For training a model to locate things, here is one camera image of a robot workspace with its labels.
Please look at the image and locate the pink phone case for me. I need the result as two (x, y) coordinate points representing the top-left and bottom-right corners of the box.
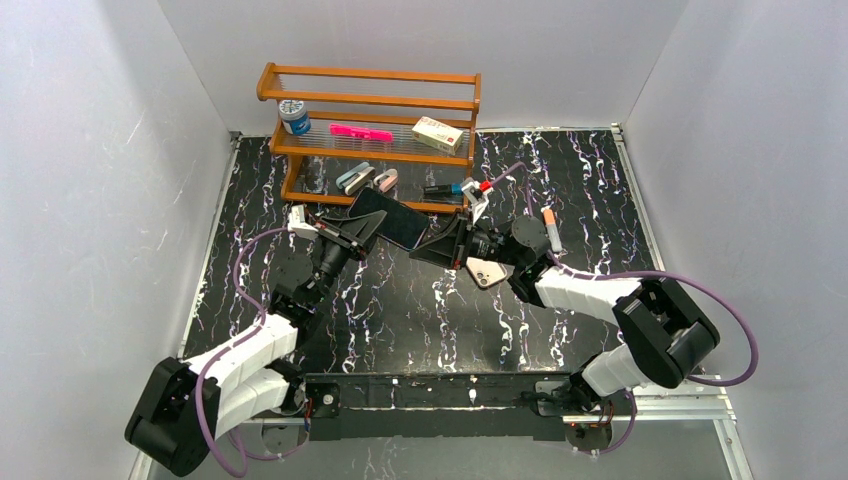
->
(465, 257), (509, 290)

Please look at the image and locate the black smartphone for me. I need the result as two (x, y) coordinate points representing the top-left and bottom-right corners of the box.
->
(347, 187), (430, 251)

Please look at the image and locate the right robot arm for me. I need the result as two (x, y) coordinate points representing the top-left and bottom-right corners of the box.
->
(409, 215), (720, 408)

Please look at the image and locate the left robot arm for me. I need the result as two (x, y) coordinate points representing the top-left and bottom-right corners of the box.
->
(124, 211), (387, 478)

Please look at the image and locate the black blue marker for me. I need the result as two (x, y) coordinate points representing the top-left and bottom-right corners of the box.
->
(422, 183), (463, 199)

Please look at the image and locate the teal grey stapler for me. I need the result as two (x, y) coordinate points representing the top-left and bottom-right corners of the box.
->
(336, 162), (375, 196)

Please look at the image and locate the orange white glue stick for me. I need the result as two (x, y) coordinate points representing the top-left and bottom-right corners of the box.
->
(541, 207), (563, 254)

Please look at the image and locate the pink plastic tool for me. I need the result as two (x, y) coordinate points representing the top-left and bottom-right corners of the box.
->
(329, 123), (394, 143)

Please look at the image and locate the white cardboard box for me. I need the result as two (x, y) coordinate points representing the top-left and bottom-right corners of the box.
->
(411, 116), (464, 155)

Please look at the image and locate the orange wooden shelf rack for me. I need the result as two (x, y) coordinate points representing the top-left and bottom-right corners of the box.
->
(256, 62), (482, 206)

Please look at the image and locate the blue white round jar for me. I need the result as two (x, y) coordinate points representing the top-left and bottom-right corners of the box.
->
(278, 99), (311, 136)

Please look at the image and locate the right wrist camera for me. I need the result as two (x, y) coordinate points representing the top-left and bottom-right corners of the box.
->
(460, 178), (492, 224)

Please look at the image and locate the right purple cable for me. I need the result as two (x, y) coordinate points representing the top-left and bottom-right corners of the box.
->
(486, 162), (760, 388)

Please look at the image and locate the purple cable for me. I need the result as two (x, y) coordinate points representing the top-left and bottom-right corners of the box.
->
(193, 228), (293, 478)
(486, 162), (760, 388)

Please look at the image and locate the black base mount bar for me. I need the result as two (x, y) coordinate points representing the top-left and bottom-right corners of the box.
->
(304, 372), (591, 441)

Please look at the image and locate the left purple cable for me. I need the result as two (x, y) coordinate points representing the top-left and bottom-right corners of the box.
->
(193, 228), (293, 478)

